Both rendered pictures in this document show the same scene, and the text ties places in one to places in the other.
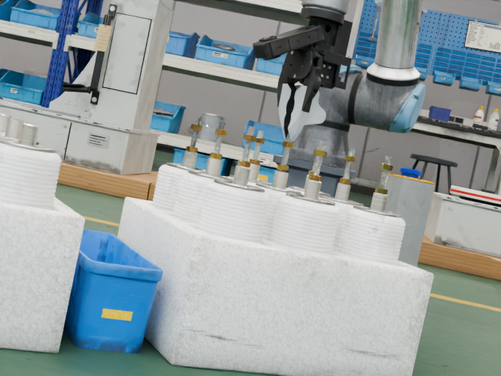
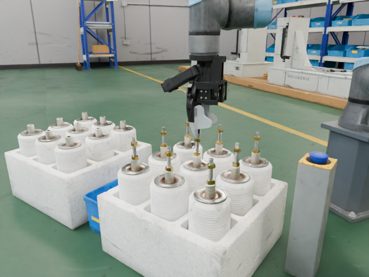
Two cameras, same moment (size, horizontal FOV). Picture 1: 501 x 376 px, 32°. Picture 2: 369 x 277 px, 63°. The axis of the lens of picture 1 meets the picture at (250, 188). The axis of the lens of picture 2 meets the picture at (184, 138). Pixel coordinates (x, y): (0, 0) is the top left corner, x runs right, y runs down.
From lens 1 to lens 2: 1.27 m
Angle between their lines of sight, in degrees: 61
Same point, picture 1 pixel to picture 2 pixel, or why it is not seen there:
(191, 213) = not seen: hidden behind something
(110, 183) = not seen: outside the picture
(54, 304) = (66, 211)
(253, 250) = (117, 208)
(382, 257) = (196, 228)
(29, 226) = (53, 179)
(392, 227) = (199, 211)
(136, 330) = not seen: hidden behind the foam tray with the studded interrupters
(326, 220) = (160, 198)
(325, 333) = (159, 264)
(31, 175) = (58, 159)
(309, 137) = (346, 111)
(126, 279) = (94, 205)
